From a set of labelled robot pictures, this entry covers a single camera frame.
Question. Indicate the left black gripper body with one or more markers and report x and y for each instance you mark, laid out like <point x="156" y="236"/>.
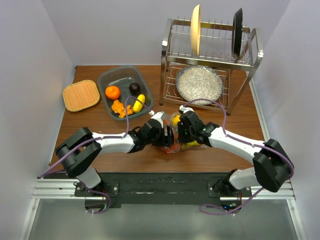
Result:
<point x="160" y="139"/>

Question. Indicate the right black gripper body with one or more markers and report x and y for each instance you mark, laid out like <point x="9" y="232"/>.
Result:
<point x="185" y="135"/>

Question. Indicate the clear zip top bag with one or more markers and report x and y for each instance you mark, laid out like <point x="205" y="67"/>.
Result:
<point x="177" y="141"/>

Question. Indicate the yellow fake corn cob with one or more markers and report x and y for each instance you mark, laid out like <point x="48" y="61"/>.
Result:
<point x="139" y="103"/>

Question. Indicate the orange fake food piece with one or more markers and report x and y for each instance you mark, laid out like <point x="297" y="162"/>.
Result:
<point x="119" y="108"/>

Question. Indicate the dark purple fake plum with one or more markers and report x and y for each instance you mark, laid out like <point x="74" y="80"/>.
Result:
<point x="134" y="88"/>

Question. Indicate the orange fake fruit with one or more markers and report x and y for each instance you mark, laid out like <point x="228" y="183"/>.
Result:
<point x="112" y="92"/>

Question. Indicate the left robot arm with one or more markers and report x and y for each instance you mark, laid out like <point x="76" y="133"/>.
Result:
<point x="77" y="153"/>

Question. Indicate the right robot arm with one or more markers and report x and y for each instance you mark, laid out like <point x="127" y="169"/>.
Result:
<point x="271" y="165"/>

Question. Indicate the yellow fake banana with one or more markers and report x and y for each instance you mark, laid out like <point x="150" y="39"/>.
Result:
<point x="175" y="120"/>

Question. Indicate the green yellow fake fruit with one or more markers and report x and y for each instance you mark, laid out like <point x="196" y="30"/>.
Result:
<point x="185" y="146"/>

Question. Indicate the clear plastic container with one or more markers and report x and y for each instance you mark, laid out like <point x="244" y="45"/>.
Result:
<point x="122" y="77"/>

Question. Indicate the woven bamboo coaster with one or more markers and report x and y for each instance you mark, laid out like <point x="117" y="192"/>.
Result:
<point x="80" y="95"/>

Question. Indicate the steel dish rack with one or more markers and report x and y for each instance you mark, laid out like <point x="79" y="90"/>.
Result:
<point x="215" y="52"/>

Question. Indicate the beige wooden plate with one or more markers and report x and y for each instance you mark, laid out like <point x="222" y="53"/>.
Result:
<point x="195" y="30"/>

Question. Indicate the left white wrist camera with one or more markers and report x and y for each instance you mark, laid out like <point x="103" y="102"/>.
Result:
<point x="159" y="116"/>

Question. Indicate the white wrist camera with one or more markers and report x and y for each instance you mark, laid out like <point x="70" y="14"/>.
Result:
<point x="184" y="109"/>
<point x="159" y="116"/>

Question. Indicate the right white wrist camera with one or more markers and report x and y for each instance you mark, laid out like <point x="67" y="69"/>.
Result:
<point x="184" y="109"/>

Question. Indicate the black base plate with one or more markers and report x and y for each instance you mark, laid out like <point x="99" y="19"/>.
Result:
<point x="174" y="188"/>

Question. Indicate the aluminium rail frame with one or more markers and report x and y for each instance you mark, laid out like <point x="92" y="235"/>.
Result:
<point x="63" y="208"/>

